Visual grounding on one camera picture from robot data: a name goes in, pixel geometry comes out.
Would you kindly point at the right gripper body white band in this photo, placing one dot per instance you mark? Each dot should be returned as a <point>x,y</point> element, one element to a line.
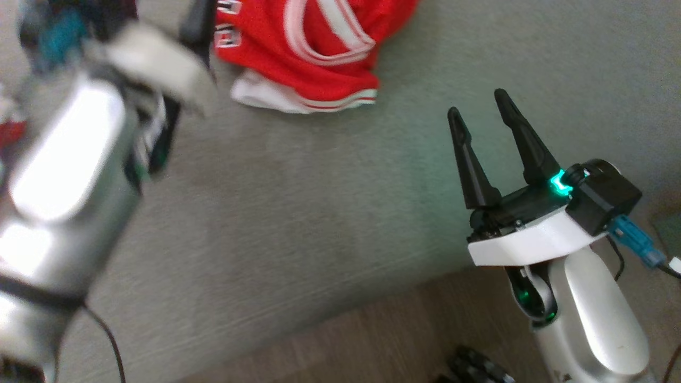
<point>532,239</point>

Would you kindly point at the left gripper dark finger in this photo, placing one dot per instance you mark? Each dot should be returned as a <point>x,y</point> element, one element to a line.
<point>198,21</point>

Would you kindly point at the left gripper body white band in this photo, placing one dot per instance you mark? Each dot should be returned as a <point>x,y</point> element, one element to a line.
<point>159,66</point>

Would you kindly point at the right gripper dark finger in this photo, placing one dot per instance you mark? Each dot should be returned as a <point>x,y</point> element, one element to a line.
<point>529,143</point>
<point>471,170</point>

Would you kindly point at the red white basketball jersey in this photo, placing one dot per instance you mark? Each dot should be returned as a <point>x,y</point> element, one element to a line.
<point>276,48</point>

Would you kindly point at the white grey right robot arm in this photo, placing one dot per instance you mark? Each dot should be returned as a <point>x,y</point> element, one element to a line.
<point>596,319</point>

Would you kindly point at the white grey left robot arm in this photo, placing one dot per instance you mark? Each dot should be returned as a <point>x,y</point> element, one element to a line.
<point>69,175</point>

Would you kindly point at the grey fabric sofa cushion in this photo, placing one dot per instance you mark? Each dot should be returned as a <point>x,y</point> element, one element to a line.
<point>330,213</point>

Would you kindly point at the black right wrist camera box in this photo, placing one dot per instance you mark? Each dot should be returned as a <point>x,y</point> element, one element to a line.
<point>606,199</point>

